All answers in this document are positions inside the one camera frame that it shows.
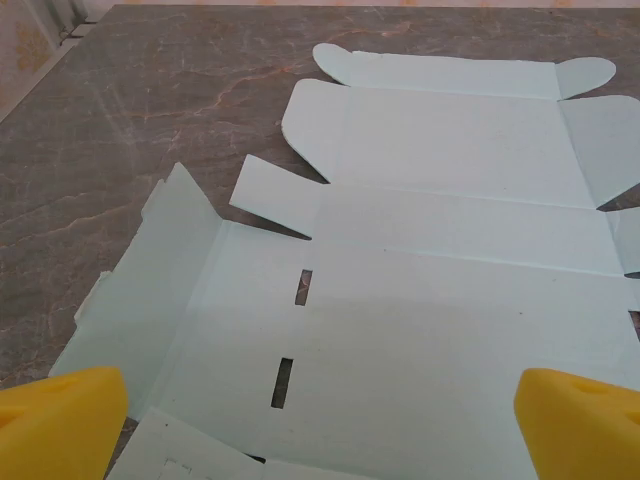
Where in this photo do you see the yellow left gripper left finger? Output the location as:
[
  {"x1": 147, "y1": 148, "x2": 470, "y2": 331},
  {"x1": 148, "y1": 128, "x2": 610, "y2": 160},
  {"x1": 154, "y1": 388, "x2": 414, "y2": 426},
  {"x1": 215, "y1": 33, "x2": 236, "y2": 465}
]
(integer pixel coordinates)
[{"x1": 0, "y1": 366, "x2": 130, "y2": 480}]

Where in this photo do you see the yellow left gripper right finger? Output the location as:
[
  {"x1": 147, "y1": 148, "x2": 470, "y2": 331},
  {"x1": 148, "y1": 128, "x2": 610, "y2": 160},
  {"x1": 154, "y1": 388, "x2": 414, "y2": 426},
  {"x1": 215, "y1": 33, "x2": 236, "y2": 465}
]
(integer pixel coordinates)
[{"x1": 513, "y1": 368, "x2": 640, "y2": 480}]

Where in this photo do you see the light green paper box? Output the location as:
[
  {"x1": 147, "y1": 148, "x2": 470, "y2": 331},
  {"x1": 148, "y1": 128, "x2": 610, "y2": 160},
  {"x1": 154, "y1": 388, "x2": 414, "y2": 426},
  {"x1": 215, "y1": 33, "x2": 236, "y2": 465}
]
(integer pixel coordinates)
[{"x1": 48, "y1": 43, "x2": 640, "y2": 480}]

